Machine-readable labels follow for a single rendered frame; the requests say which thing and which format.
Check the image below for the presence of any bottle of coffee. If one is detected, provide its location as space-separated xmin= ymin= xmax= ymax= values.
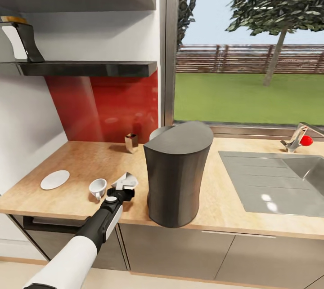
xmin=0 ymin=16 xmax=45 ymax=63

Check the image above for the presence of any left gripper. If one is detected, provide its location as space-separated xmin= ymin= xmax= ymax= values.
xmin=107 ymin=187 xmax=135 ymax=201

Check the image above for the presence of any coffee cup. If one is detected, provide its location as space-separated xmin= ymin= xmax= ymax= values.
xmin=89 ymin=179 xmax=107 ymax=200

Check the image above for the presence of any paper coffee filter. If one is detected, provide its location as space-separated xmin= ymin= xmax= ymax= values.
xmin=111 ymin=173 xmax=138 ymax=187

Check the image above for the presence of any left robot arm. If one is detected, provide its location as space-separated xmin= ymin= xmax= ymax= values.
xmin=21 ymin=179 xmax=137 ymax=289

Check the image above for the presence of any saucer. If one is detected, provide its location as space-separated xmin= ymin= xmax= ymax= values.
xmin=41 ymin=170 xmax=70 ymax=190

